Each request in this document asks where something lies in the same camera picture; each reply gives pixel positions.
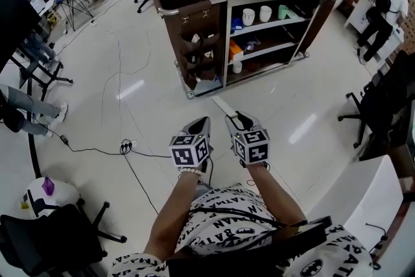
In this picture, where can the steel housekeeping cart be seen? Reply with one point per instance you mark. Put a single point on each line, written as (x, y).
(259, 19)

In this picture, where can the orange box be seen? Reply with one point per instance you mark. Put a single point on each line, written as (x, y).
(235, 50)

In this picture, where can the blue packet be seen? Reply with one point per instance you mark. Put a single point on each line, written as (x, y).
(236, 23)

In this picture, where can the black monitor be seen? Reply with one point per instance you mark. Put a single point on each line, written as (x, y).
(16, 19)

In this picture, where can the white round stool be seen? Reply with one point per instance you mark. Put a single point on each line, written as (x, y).
(55, 201)

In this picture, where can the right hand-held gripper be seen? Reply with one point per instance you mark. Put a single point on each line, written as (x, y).
(253, 146)

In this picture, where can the brown fabric cart pocket organiser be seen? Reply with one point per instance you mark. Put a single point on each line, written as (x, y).
(201, 58)

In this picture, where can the white table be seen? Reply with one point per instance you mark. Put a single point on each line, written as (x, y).
(363, 204)

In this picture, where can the mint green container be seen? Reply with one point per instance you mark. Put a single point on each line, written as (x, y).
(287, 12)

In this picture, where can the white item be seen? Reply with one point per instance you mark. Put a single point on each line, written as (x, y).
(223, 106)

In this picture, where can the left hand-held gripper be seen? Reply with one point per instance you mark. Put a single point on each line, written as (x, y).
(189, 154)

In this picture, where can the person's left forearm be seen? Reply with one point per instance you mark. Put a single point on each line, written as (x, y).
(175, 214)

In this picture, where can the black folding stand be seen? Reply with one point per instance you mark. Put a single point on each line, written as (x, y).
(73, 3)

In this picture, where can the purple plastic item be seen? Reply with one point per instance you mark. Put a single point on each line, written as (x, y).
(48, 186)

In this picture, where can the person's right forearm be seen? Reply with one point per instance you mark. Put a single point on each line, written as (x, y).
(275, 198)

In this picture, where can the person's printed white clothing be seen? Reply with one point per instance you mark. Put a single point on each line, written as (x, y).
(223, 224)

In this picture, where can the white power strip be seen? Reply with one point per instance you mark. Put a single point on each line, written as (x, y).
(129, 145)

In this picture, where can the small white cup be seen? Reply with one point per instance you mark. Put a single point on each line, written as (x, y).
(237, 67)

